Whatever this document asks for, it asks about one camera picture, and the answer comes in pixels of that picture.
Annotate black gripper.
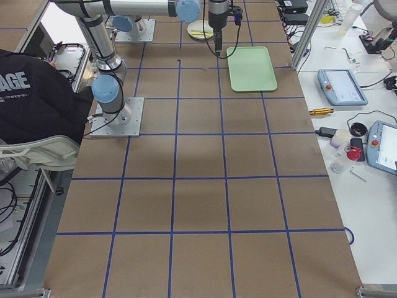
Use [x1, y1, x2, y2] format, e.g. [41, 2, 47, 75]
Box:
[208, 0, 230, 56]

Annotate yellow plastic fork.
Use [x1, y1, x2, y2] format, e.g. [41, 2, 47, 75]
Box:
[190, 30, 213, 36]

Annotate white round plate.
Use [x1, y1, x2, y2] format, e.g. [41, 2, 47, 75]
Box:
[187, 20, 213, 40]

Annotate mint green tray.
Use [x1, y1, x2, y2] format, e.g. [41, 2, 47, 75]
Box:
[227, 46, 278, 92]

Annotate orange metal tool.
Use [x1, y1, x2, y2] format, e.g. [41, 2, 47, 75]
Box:
[309, 108, 334, 116]

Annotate teach pendant upper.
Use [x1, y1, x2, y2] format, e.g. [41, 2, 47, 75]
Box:
[318, 69, 368, 106]

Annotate teach pendant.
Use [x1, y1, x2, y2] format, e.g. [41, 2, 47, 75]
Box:
[318, 69, 368, 106]
[366, 120, 397, 175]

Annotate black power adapter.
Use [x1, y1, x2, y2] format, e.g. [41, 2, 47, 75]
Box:
[314, 127, 337, 138]

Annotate black red phone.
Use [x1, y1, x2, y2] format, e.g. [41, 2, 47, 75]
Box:
[349, 138, 365, 163]

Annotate person in black jacket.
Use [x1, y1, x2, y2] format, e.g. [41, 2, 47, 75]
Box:
[1, 50, 94, 144]

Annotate teach pendant lower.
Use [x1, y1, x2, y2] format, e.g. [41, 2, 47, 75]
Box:
[366, 120, 397, 175]

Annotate white office chair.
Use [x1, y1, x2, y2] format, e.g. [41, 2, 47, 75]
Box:
[1, 135, 80, 171]

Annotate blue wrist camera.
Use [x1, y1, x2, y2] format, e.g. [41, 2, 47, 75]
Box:
[231, 5, 243, 26]

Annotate aluminium frame post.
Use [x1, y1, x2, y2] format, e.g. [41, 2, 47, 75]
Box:
[290, 0, 328, 71]

